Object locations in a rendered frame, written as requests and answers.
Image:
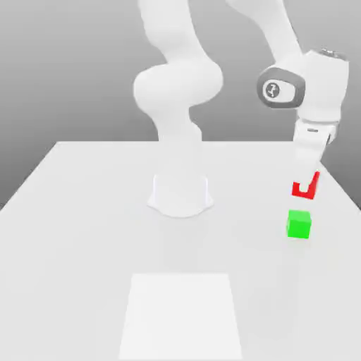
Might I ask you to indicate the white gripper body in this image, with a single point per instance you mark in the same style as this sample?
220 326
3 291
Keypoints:
310 141

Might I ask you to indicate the small red cube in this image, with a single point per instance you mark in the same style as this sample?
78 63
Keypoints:
296 189

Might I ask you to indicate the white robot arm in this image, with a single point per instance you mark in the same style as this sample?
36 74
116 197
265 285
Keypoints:
175 84

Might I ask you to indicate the small green cube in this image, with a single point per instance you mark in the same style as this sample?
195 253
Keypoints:
299 225

